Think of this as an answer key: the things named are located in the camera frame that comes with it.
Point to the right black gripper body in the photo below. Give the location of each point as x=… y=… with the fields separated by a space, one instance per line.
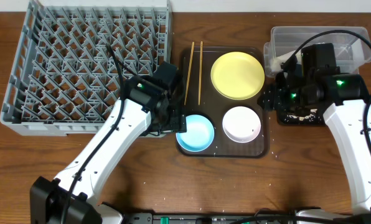
x=278 y=94

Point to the dark brown serving tray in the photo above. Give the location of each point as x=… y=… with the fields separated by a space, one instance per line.
x=213 y=106

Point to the grey plastic dish rack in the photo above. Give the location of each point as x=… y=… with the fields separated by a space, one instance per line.
x=62 y=79

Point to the rice food waste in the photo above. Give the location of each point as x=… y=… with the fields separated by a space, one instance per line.
x=293 y=117

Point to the left wooden chopstick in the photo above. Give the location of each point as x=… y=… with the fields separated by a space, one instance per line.
x=189 y=71

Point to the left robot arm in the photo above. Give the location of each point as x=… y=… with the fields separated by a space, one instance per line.
x=149 y=105

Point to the right wooden chopstick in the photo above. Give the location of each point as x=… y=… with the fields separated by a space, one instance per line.
x=200 y=72

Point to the wooden chopstick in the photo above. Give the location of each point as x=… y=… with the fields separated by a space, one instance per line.
x=200 y=72
x=189 y=71

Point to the pink white bowl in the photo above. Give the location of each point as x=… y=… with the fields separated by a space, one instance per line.
x=241 y=124

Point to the blue bowl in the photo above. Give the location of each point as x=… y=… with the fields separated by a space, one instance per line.
x=199 y=134

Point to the yellow round plate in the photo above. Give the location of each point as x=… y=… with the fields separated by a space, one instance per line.
x=237 y=75

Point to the black waste tray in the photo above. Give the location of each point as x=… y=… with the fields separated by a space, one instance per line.
x=303 y=99

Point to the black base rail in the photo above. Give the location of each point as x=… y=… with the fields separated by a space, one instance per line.
x=150 y=216

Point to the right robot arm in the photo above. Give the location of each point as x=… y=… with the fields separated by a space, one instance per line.
x=350 y=125

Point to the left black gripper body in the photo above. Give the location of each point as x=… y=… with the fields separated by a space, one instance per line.
x=174 y=116

